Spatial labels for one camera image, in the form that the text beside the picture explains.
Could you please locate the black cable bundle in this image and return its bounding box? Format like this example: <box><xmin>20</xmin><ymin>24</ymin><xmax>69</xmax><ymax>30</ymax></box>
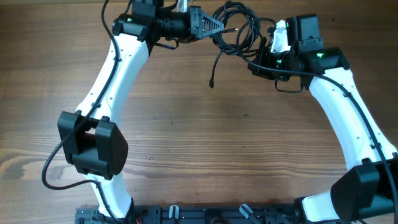
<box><xmin>208</xmin><ymin>0</ymin><xmax>277</xmax><ymax>89</ymax></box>

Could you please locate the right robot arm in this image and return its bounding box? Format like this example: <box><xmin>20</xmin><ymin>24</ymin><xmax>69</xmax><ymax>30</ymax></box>
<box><xmin>248</xmin><ymin>14</ymin><xmax>397</xmax><ymax>223</ymax></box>

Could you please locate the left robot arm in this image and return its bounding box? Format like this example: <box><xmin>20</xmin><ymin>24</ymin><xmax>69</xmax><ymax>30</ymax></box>
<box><xmin>58</xmin><ymin>1</ymin><xmax>224</xmax><ymax>223</ymax></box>

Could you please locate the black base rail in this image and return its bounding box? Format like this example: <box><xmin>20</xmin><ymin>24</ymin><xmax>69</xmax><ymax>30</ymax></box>
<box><xmin>75</xmin><ymin>204</ymin><xmax>306</xmax><ymax>224</ymax></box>

